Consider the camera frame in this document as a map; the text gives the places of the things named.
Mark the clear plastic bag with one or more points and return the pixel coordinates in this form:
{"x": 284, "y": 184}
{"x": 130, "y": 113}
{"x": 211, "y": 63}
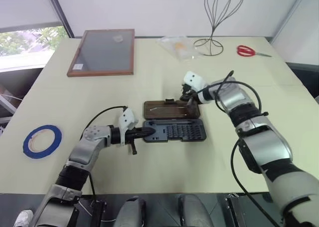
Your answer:
{"x": 180, "y": 47}

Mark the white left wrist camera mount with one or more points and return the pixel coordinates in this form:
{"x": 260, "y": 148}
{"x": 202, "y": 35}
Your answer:
{"x": 127, "y": 119}

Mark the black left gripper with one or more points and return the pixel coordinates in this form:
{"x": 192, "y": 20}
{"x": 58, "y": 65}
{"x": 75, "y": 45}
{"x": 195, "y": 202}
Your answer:
{"x": 129, "y": 137}

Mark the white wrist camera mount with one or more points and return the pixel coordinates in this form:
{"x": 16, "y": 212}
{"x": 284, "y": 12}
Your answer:
{"x": 194, "y": 78}
{"x": 127, "y": 119}

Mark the white label sticker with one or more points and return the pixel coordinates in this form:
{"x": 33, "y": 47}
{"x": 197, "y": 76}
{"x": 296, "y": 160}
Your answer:
{"x": 78, "y": 66}

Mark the black window frame post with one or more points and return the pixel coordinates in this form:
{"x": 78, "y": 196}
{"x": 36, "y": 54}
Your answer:
{"x": 62, "y": 15}

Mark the crumpled clear tape piece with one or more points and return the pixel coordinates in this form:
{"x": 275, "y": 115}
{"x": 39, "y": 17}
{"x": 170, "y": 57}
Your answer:
{"x": 118, "y": 38}

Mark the screwdriver bit case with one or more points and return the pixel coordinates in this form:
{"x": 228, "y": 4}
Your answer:
{"x": 172, "y": 111}

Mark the wooden framed dark board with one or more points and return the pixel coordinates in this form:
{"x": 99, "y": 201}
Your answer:
{"x": 107, "y": 51}

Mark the grey metal rack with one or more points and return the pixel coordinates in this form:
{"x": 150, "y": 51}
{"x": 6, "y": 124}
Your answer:
{"x": 7, "y": 104}

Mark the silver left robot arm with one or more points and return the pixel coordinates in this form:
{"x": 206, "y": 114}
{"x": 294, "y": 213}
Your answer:
{"x": 94, "y": 136}

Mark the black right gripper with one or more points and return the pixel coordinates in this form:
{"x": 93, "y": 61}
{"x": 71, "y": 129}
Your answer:
{"x": 190, "y": 92}

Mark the blue tape roll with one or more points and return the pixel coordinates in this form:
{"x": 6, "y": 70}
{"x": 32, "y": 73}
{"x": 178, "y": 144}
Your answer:
{"x": 27, "y": 147}

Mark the black metal bracket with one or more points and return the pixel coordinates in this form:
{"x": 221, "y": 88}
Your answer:
{"x": 233, "y": 209}
{"x": 101, "y": 213}

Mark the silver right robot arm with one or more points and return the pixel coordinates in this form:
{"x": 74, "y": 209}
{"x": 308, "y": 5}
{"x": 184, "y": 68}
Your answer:
{"x": 264, "y": 147}

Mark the grey wall corner profile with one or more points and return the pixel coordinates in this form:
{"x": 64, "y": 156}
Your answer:
{"x": 290, "y": 12}

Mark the white sneaker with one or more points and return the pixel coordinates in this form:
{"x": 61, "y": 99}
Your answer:
{"x": 23, "y": 218}

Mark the white roller window blind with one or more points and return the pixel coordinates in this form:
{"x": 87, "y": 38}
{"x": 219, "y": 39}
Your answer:
{"x": 25, "y": 5}

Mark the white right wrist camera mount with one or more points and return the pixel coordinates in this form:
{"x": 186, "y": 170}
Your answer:
{"x": 194, "y": 78}

